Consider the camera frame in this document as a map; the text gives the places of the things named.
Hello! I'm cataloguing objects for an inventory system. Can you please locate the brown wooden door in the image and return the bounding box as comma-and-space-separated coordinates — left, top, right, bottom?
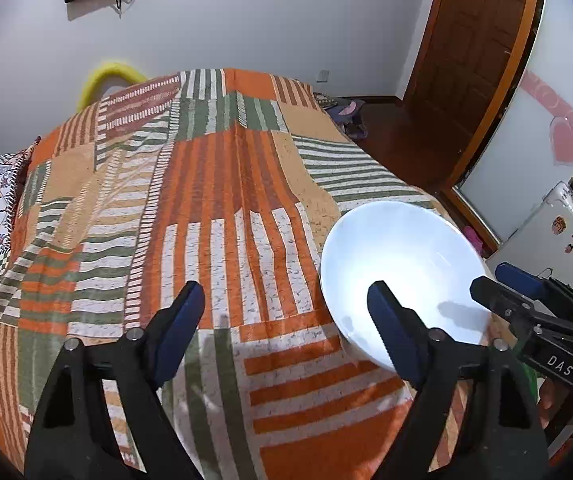
401, 0, 550, 191

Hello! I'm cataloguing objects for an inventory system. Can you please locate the orange striped patchwork blanket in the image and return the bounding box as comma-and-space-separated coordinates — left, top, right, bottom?
0, 67, 472, 480

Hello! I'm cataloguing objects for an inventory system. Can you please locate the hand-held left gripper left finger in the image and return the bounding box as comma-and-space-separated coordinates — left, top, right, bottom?
24, 281, 206, 480

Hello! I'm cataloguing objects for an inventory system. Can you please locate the pink heart wall sticker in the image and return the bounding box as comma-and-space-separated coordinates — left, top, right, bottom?
549, 115, 573, 167

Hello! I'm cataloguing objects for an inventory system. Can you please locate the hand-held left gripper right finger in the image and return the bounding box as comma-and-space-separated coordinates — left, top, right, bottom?
367, 281, 550, 480

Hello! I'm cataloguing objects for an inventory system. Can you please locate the white bowl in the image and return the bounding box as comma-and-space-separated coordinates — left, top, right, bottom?
320, 201, 493, 373

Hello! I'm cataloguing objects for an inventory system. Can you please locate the yellow fuzzy hoop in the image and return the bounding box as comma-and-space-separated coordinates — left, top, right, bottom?
75, 61, 148, 111

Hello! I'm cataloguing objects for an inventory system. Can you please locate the pink ribbon wall sticker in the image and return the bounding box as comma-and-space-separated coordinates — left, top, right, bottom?
521, 71, 573, 116

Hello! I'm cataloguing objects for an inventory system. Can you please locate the person's right hand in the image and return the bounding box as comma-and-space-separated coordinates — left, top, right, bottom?
539, 380, 573, 433

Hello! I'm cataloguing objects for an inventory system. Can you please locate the white mini fridge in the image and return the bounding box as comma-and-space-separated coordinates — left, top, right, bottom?
484, 181, 573, 291

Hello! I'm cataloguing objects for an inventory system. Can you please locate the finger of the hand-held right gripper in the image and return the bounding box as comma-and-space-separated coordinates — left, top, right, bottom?
495, 262, 573, 313
470, 276, 573, 339

